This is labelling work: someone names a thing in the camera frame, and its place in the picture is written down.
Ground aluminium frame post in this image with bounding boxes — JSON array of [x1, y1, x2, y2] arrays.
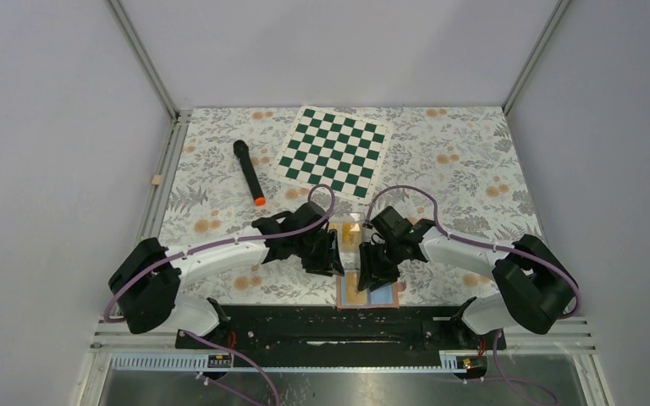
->
[[105, 0, 179, 120], [502, 0, 572, 116]]

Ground floral patterned table mat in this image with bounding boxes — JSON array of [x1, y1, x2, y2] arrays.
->
[[158, 107, 542, 245]]

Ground tan leather card holder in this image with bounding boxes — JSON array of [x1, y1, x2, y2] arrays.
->
[[336, 272, 399, 310]]

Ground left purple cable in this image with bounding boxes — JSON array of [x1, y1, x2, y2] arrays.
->
[[103, 184, 338, 406]]

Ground single yellow credit card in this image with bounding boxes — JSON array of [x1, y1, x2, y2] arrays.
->
[[344, 272, 368, 305]]

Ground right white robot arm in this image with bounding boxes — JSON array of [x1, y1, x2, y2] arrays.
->
[[358, 206, 578, 348]]

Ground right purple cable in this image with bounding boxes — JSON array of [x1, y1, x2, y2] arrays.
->
[[365, 184, 583, 406]]

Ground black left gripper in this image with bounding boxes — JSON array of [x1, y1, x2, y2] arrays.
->
[[295, 228, 344, 277]]

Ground purple cable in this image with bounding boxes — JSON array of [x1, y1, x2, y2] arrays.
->
[[103, 184, 338, 406], [365, 184, 583, 406]]

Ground aluminium frame post left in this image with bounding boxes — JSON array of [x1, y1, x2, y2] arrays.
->
[[105, 0, 179, 120]]

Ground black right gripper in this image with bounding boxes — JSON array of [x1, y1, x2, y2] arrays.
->
[[357, 239, 405, 293]]

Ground green white checkerboard mat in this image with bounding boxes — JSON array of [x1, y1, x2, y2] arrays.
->
[[268, 106, 394, 203]]

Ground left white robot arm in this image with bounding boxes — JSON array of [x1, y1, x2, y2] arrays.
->
[[107, 201, 344, 348]]

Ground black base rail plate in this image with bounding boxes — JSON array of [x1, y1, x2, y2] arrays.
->
[[207, 304, 506, 368]]

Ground aluminium frame post right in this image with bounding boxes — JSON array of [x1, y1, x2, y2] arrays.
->
[[502, 0, 572, 116]]

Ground black marker orange cap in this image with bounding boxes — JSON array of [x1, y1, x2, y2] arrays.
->
[[233, 140, 266, 206]]

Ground yellow credit cards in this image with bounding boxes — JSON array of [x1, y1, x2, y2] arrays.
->
[[329, 222, 362, 245]]

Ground clear acrylic card box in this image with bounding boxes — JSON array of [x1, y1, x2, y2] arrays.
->
[[328, 211, 366, 272]]

